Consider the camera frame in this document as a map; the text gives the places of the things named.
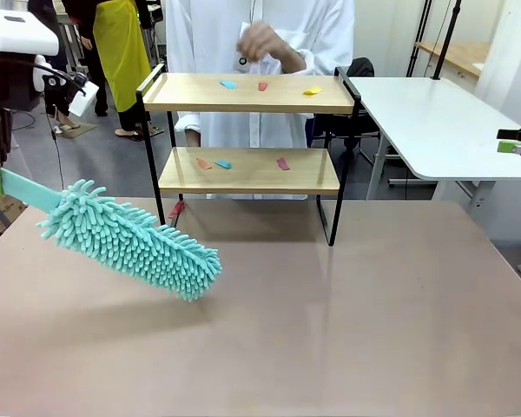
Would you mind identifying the white flat box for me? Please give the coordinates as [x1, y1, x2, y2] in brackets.
[68, 80, 100, 117]

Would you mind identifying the thin black hanging cable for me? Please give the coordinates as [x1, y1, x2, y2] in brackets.
[47, 113, 66, 195]

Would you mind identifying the person in white coat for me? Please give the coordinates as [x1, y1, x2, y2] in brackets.
[162, 0, 357, 202]

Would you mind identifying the black office chair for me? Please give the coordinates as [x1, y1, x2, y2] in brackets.
[307, 56, 382, 167]

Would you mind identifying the bystander in yellow apron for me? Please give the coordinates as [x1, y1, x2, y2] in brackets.
[63, 0, 165, 142]

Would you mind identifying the two-tier wooden shelf black frame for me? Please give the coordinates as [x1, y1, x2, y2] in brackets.
[135, 63, 362, 248]

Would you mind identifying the large white table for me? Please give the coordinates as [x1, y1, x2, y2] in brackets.
[348, 76, 521, 214]

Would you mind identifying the teal chenille duster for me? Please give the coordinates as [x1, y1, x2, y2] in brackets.
[0, 168, 223, 304]

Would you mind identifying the cardboard box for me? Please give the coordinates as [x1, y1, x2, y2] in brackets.
[0, 194, 28, 254]

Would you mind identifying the brown floor mat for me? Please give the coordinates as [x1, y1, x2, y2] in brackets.
[54, 121, 98, 140]

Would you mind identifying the person's left hand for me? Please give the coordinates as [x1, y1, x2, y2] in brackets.
[235, 20, 300, 71]

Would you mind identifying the person's right forearm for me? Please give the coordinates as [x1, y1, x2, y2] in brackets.
[173, 110, 201, 134]

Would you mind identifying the person's left forearm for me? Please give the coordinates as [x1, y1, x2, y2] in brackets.
[286, 47, 331, 75]

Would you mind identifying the black tripod stand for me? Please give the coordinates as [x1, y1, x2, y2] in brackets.
[406, 0, 433, 79]

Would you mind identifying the black pole stand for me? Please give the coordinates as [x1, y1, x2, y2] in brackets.
[431, 0, 463, 82]

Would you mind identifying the bystander in jeans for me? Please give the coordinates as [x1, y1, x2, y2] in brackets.
[28, 0, 84, 132]

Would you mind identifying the wooden top bench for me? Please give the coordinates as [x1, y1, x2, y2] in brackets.
[414, 41, 491, 80]

